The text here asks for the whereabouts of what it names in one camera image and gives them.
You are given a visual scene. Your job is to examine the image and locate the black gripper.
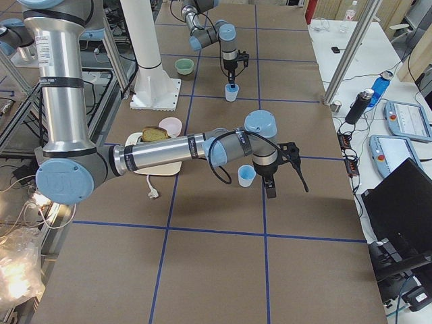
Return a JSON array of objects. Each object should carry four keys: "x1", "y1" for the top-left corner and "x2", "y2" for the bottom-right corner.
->
[
  {"x1": 254, "y1": 162, "x2": 277, "y2": 198},
  {"x1": 223, "y1": 59, "x2": 236, "y2": 89}
]

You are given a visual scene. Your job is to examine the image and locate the blue cup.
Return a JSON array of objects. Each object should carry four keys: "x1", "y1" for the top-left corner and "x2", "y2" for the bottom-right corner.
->
[{"x1": 225, "y1": 83, "x2": 240, "y2": 102}]

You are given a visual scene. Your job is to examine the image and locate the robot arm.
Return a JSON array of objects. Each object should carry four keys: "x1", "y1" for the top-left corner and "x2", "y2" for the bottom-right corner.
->
[
  {"x1": 22, "y1": 1, "x2": 278, "y2": 205},
  {"x1": 181, "y1": 1, "x2": 249, "y2": 92}
]

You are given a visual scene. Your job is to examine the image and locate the blue cup near arm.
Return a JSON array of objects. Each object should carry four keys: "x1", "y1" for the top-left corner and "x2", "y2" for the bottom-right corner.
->
[{"x1": 238, "y1": 165, "x2": 256, "y2": 188}]

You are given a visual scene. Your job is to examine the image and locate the green bowl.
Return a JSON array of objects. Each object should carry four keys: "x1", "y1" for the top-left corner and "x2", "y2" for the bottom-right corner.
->
[{"x1": 174, "y1": 58, "x2": 194, "y2": 76}]

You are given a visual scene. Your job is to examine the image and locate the pink bowl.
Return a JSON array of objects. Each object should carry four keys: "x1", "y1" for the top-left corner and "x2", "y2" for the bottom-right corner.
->
[{"x1": 158, "y1": 117, "x2": 183, "y2": 138}]

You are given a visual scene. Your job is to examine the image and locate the cream toaster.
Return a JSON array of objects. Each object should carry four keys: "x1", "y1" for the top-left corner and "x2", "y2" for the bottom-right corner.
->
[{"x1": 125, "y1": 132, "x2": 182, "y2": 176}]

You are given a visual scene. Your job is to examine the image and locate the toast slice in toaster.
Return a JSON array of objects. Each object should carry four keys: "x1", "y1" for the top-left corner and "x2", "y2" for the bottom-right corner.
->
[{"x1": 141, "y1": 126, "x2": 170, "y2": 142}]

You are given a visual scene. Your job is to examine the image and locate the small metal cylinder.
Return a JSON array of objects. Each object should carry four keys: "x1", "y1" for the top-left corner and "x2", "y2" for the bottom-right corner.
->
[{"x1": 330, "y1": 100, "x2": 342, "y2": 113}]

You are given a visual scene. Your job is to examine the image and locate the white toaster plug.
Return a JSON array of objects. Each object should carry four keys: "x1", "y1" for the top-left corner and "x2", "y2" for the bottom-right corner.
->
[{"x1": 146, "y1": 175, "x2": 159, "y2": 199}]

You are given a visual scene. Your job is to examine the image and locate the black thermos bottle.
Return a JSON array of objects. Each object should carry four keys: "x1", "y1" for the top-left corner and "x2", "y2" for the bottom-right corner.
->
[{"x1": 345, "y1": 88, "x2": 374, "y2": 125}]

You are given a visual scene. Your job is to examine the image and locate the near teach pendant tablet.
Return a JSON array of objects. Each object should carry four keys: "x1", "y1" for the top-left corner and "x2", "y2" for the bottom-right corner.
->
[{"x1": 369, "y1": 135, "x2": 422, "y2": 178}]

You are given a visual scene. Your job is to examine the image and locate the teach pendant tablet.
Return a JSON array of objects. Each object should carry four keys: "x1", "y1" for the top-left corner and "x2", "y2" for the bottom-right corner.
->
[
  {"x1": 384, "y1": 101, "x2": 431, "y2": 142},
  {"x1": 369, "y1": 135, "x2": 422, "y2": 178}
]

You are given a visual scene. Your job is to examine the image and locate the black laptop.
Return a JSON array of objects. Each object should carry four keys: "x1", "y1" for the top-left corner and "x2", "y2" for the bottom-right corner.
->
[{"x1": 361, "y1": 158, "x2": 431, "y2": 253}]

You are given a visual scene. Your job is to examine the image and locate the blue water bottle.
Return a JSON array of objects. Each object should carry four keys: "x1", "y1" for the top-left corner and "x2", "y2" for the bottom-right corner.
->
[{"x1": 366, "y1": 70, "x2": 394, "y2": 111}]

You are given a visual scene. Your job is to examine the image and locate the far teach pendant tablet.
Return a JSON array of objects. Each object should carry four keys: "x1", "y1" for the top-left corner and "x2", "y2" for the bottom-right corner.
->
[{"x1": 384, "y1": 101, "x2": 431, "y2": 142}]

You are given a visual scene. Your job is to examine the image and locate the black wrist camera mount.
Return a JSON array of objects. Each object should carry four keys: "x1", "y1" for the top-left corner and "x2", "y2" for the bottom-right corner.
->
[{"x1": 236, "y1": 50, "x2": 250, "y2": 68}]

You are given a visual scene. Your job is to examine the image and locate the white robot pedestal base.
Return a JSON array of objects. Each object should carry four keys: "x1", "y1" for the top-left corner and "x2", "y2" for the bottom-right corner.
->
[{"x1": 121, "y1": 0, "x2": 182, "y2": 111}]

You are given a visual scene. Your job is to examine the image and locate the aluminium frame post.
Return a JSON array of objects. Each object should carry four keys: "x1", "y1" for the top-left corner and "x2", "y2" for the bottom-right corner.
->
[{"x1": 323, "y1": 0, "x2": 382, "y2": 106}]

